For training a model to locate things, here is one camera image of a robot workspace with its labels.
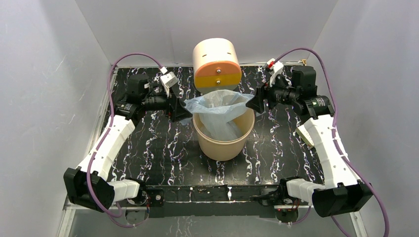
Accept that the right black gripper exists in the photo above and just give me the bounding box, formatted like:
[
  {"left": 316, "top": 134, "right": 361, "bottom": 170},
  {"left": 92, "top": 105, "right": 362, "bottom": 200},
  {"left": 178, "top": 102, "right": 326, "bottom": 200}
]
[{"left": 245, "top": 72, "right": 298, "bottom": 114}]

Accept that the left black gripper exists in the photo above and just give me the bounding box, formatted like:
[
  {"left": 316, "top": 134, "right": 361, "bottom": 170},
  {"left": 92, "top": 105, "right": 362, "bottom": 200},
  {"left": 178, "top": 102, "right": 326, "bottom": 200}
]
[{"left": 142, "top": 85, "right": 193, "bottom": 121}]

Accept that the light blue plastic bag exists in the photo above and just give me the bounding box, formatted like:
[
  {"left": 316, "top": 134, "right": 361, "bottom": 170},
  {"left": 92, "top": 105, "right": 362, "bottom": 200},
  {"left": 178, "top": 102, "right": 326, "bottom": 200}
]
[{"left": 180, "top": 89, "right": 255, "bottom": 142}]

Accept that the beige round trash bin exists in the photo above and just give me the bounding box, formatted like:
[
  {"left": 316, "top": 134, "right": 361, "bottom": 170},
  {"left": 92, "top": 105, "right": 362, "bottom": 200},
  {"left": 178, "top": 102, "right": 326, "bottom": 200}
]
[{"left": 192, "top": 109, "right": 255, "bottom": 161}]

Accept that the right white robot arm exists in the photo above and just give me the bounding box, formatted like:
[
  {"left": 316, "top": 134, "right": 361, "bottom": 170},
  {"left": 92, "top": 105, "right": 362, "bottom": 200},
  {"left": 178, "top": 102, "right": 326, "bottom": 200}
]
[{"left": 246, "top": 66, "right": 373, "bottom": 217}]

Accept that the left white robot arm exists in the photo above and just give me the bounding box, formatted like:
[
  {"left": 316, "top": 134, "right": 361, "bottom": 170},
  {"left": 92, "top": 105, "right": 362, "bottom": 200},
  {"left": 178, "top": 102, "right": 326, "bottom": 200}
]
[{"left": 63, "top": 72, "right": 192, "bottom": 212}]

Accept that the small cream cardboard box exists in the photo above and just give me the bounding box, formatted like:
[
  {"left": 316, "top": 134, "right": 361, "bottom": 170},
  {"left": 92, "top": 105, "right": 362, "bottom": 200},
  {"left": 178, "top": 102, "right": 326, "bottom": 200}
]
[{"left": 296, "top": 125, "right": 314, "bottom": 149}]

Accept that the round cream drawer cabinet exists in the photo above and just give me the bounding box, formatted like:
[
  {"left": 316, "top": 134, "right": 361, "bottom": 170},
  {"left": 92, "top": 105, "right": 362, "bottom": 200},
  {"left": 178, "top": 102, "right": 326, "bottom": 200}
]
[{"left": 192, "top": 38, "right": 242, "bottom": 94}]

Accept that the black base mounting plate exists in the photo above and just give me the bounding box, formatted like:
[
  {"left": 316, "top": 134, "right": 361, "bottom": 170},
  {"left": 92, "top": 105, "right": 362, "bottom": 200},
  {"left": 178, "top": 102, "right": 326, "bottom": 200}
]
[{"left": 116, "top": 185, "right": 310, "bottom": 219}]

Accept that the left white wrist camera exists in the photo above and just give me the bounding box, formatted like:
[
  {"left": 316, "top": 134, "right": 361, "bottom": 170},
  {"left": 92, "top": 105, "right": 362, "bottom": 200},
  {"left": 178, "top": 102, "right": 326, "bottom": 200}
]
[{"left": 159, "top": 67, "right": 179, "bottom": 98}]

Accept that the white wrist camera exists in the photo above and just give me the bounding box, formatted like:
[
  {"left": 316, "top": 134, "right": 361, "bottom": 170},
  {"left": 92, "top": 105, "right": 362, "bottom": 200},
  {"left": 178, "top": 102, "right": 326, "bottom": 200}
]
[
  {"left": 264, "top": 58, "right": 284, "bottom": 87},
  {"left": 159, "top": 67, "right": 179, "bottom": 98}
]

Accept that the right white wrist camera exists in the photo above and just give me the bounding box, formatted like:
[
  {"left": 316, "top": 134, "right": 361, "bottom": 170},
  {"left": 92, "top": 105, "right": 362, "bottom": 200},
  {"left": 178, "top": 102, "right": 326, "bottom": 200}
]
[{"left": 264, "top": 58, "right": 284, "bottom": 87}]

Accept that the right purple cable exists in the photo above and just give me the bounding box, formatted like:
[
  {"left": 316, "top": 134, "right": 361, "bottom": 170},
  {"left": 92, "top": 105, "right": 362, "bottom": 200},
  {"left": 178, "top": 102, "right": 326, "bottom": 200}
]
[{"left": 266, "top": 47, "right": 390, "bottom": 237}]

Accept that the purple cable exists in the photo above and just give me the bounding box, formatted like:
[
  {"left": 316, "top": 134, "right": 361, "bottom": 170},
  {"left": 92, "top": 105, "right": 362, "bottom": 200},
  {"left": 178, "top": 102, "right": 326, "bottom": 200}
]
[
  {"left": 266, "top": 47, "right": 390, "bottom": 237},
  {"left": 86, "top": 53, "right": 168, "bottom": 228}
]

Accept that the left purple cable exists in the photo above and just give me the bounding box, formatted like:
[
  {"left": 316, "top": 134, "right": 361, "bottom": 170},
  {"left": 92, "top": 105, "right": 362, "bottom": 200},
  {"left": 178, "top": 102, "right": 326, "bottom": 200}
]
[{"left": 86, "top": 53, "right": 168, "bottom": 228}]

